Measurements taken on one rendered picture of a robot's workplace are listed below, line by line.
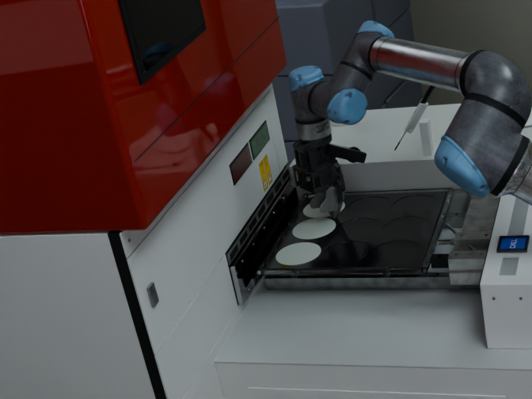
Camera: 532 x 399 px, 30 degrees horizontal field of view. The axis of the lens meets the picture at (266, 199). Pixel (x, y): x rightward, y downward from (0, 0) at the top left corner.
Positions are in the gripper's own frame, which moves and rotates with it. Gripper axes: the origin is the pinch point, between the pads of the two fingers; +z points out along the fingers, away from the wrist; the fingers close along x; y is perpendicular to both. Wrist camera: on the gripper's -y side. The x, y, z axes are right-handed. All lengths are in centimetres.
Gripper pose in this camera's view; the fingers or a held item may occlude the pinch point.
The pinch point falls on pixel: (336, 211)
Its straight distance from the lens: 228.0
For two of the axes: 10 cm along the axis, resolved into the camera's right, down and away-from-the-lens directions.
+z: 1.8, 8.8, 4.4
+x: 5.8, 2.7, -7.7
